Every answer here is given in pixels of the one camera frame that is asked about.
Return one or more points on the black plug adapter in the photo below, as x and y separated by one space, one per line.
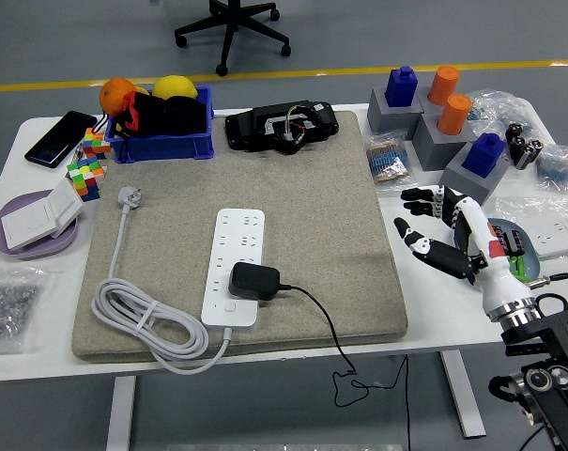
253 281

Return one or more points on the black office chair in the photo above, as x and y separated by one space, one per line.
229 28

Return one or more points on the orange fruit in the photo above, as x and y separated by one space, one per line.
114 96

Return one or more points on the colourful puzzle cube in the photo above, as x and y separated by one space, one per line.
96 143
86 178

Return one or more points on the purple plate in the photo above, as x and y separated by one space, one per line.
39 249

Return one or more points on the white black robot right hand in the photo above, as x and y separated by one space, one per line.
499 282

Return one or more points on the white table leg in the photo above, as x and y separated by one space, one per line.
121 413
462 399

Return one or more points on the clear plastic bag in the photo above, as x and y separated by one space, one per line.
513 209

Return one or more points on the white power strip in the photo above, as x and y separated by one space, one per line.
236 235

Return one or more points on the grey-brown mat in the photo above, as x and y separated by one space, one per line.
311 188

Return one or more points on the orange cylinder peg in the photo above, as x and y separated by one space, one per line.
455 115
443 84

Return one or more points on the black capacitor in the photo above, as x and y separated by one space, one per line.
513 131
533 150
519 149

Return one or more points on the blue-grey plate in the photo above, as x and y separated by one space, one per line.
532 268

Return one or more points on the pile of green cylinders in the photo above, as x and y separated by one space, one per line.
518 265

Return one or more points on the dark brown capacitor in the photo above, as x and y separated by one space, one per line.
501 235
516 242

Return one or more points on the white wall socket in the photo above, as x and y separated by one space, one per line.
556 237

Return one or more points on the blue square peg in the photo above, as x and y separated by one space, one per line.
401 89
483 157

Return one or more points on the clear bag of blue resistors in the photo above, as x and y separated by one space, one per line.
558 169

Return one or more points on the blue plastic bin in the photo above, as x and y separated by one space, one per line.
171 145

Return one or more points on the black pouch with red trim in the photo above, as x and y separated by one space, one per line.
171 117

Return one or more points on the clear bag of metal nuts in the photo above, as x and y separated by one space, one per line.
9 305

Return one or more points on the crumpled clear component bag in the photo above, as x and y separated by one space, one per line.
495 108

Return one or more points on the black smartphone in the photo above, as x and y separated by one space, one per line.
58 138

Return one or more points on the white wall switch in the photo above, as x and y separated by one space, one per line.
30 225

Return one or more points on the yellow lemon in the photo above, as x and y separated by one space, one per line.
173 87

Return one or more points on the grey socket block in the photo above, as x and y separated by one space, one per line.
495 181
434 150
425 105
387 119

